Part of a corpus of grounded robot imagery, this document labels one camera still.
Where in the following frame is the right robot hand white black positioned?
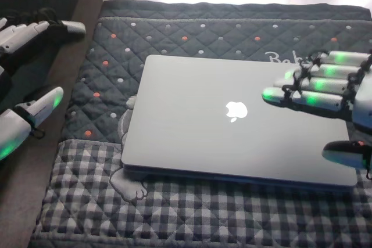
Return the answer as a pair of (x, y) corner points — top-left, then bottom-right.
(261, 50), (372, 179)

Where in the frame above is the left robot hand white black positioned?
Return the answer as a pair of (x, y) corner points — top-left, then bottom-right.
(0, 8), (87, 164)

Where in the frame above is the silver laptop with apple logo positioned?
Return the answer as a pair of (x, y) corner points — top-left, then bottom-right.
(120, 54), (359, 193)

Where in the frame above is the grey quilt with bear print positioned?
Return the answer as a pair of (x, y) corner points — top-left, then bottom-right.
(30, 0), (372, 248)

